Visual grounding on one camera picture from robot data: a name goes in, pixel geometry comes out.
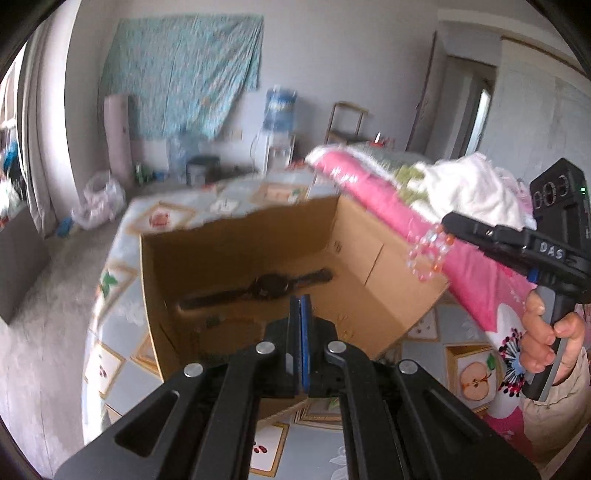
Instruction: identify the blue water jug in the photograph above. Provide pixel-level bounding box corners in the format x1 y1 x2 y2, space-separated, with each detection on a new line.
264 85 299 133

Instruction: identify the wooden chair frame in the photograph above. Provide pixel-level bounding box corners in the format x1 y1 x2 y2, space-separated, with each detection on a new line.
325 102 370 147

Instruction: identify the grey cabinet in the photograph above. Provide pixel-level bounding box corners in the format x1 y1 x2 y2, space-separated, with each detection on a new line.
0 203 52 325

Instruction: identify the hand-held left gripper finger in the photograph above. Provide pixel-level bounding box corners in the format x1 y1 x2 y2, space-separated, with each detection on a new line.
300 295 541 480
54 295 302 480

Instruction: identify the pale rolled mat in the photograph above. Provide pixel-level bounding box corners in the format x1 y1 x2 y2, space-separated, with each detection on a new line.
103 93 135 188

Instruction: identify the clear empty water jug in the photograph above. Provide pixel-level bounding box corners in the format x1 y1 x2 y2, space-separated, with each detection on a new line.
166 134 199 184

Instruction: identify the large cardboard box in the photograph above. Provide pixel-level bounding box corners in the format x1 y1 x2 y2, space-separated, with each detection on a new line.
139 195 451 420

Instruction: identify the person's right forearm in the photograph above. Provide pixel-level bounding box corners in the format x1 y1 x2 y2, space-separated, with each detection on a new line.
519 355 591 468

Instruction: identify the teal floral wall cloth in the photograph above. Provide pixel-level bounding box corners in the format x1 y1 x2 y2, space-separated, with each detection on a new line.
99 14 265 140

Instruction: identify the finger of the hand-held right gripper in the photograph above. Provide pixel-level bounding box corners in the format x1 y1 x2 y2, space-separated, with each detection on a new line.
441 212 528 244
456 233 533 271

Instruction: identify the pink orange bead bracelet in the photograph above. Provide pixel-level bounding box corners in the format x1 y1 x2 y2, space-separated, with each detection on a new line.
405 226 456 281

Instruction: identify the clutter pile of bags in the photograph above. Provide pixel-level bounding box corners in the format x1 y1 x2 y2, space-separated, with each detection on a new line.
0 124 27 223

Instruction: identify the wooden door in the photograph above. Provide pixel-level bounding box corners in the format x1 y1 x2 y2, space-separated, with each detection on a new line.
418 30 500 161

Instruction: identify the green patterned quilt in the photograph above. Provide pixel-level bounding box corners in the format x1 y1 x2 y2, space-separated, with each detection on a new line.
344 142 433 195

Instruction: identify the white water dispenser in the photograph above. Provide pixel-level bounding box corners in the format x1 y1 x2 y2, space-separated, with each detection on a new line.
252 130 297 175

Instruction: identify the person's right hand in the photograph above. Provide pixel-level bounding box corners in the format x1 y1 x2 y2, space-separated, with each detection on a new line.
519 292 587 386

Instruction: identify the black wristwatch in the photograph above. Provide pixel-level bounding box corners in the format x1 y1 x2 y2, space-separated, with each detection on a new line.
178 268 334 311

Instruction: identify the white plastic bag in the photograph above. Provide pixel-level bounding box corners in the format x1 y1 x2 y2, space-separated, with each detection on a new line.
71 171 127 230

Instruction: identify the pink floral blanket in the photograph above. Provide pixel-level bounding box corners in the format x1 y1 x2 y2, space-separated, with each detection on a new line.
305 145 591 462

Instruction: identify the grey curtain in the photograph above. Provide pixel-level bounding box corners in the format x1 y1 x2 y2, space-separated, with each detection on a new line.
21 18 75 237

